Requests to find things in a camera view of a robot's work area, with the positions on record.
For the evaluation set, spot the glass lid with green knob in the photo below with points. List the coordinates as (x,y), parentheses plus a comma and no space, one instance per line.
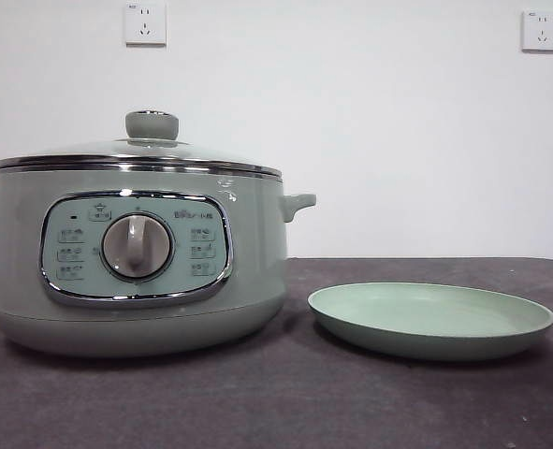
(150,125)

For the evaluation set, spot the pale green electric steamer pot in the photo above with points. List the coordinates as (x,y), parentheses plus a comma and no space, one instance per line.
(257,262)

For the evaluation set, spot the pale green round plate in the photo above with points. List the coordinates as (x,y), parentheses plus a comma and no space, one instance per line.
(426,311)

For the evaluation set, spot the white wall socket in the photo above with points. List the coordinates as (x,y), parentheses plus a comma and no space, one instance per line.
(146,23)
(541,32)

